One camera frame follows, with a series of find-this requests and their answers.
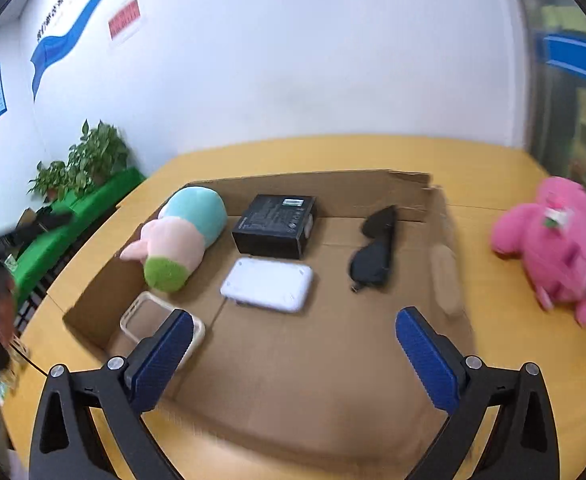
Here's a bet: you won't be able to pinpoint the clear phone case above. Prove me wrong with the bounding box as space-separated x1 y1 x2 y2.
119 292 206 370

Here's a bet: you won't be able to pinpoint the black rectangular box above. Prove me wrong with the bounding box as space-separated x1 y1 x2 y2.
231 194 317 260

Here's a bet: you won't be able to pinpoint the red wall notice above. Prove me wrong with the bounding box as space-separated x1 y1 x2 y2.
108 0 142 42

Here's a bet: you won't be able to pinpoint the green bench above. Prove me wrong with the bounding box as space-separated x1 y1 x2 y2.
13 167 145 307

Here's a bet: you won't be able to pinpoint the pink pig plush teal green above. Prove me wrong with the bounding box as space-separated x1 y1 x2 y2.
119 186 228 294

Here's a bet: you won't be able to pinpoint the brown cardboard box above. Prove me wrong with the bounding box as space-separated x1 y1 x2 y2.
62 168 480 478

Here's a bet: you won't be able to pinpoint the green potted plant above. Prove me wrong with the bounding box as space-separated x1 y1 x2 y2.
28 122 130 203

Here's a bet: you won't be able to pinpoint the white plastic device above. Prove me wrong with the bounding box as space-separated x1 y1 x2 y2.
220 257 314 313

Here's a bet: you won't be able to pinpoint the black sunglasses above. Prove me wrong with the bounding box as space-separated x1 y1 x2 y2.
348 206 398 292

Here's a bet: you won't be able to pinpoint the pink strawberry bear plush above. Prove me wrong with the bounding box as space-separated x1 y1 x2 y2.
490 177 586 326

